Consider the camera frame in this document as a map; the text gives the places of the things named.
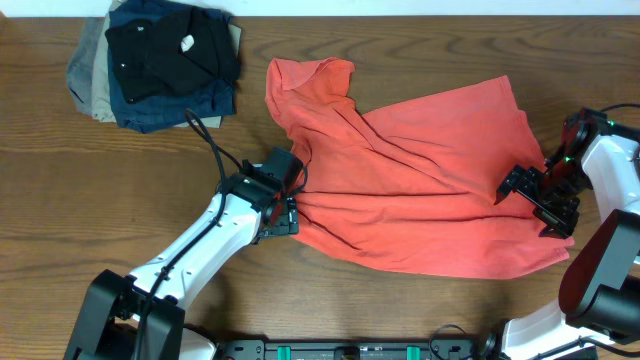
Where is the red t-shirt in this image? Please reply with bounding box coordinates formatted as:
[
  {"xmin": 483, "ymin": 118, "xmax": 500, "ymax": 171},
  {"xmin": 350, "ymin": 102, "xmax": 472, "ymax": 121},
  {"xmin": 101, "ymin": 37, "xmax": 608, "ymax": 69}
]
[{"xmin": 265, "ymin": 57, "xmax": 572, "ymax": 280}]

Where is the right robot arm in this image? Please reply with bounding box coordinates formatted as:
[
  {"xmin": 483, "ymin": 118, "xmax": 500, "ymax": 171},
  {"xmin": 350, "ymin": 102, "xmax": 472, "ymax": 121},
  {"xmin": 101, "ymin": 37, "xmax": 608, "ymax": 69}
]
[{"xmin": 476, "ymin": 108, "xmax": 639, "ymax": 359}]

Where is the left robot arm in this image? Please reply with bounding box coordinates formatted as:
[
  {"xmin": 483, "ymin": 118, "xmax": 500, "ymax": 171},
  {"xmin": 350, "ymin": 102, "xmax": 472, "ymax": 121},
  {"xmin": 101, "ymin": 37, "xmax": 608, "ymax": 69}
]
[{"xmin": 64, "ymin": 148, "xmax": 306, "ymax": 359}]

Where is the navy blue folded garment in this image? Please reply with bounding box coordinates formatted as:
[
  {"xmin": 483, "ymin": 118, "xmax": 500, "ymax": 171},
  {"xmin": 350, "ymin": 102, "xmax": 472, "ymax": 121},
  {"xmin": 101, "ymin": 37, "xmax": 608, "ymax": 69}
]
[{"xmin": 106, "ymin": 0, "xmax": 239, "ymax": 133}]

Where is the black folded shirt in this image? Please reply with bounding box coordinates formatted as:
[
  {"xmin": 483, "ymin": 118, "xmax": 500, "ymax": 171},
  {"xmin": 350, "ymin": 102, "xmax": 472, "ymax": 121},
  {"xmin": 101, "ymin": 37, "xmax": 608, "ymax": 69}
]
[{"xmin": 106, "ymin": 7, "xmax": 240, "ymax": 104}]

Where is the beige folded garment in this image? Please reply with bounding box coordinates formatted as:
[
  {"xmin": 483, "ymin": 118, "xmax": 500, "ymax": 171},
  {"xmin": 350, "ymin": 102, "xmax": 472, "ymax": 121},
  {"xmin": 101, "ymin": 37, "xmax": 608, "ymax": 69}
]
[{"xmin": 91, "ymin": 0, "xmax": 241, "ymax": 128}]

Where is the grey folded garment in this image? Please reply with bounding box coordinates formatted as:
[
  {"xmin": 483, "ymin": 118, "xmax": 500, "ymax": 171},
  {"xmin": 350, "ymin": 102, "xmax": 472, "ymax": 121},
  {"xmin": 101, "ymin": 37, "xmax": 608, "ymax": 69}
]
[{"xmin": 66, "ymin": 17, "xmax": 104, "ymax": 115}]

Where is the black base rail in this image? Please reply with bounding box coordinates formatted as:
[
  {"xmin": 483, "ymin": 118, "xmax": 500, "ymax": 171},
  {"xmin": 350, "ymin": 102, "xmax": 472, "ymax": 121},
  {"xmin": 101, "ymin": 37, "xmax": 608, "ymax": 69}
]
[{"xmin": 214, "ymin": 337, "xmax": 500, "ymax": 360}]

